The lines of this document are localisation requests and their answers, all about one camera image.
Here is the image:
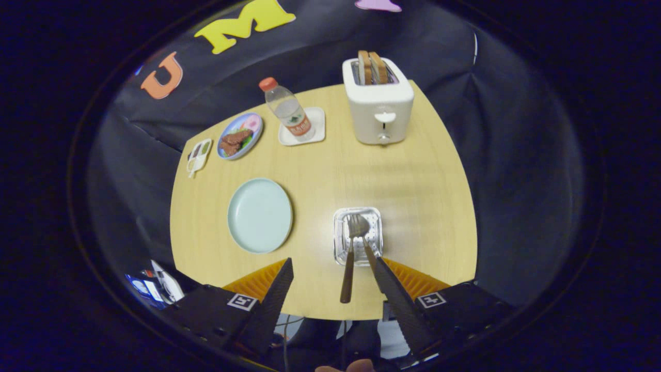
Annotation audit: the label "blue printed box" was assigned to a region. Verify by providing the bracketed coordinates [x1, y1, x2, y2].
[125, 274, 167, 309]

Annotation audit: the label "wooden-handled metal spoon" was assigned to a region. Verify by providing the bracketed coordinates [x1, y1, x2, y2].
[352, 214, 382, 274]

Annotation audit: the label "white board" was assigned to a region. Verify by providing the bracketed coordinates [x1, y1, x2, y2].
[150, 260, 185, 303]

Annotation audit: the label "brown meat pieces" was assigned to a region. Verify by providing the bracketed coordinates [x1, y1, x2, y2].
[219, 129, 254, 156]

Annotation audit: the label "mint green plate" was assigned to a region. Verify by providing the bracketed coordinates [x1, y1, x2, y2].
[227, 178, 293, 254]

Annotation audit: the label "white square coaster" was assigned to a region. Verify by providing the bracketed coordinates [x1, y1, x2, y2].
[278, 107, 326, 146]

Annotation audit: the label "white divided sauce dish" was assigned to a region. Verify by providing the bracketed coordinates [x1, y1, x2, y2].
[186, 138, 213, 179]

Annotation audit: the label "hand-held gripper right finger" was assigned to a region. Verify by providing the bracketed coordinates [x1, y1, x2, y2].
[373, 257, 517, 360]

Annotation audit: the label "black backdrop cloth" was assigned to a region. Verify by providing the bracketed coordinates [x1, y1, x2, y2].
[85, 0, 584, 311]

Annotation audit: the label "brown toast slice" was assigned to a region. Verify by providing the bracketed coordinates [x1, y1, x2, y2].
[357, 50, 373, 86]
[369, 51, 389, 85]

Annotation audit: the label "clear red-capped water bottle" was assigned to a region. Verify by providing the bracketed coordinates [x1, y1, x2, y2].
[259, 77, 316, 142]

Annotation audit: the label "wooden-handled metal fork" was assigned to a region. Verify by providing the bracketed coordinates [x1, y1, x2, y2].
[340, 213, 358, 304]

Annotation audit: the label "white toaster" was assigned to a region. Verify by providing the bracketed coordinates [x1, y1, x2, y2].
[342, 56, 415, 146]

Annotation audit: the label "blue patterned plate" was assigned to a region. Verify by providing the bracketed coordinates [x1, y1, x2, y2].
[217, 112, 264, 160]

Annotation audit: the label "clear wire-framed drain basket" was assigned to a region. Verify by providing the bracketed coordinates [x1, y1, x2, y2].
[333, 207, 384, 267]

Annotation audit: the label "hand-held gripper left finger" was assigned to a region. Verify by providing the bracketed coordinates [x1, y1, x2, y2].
[165, 257, 295, 357]

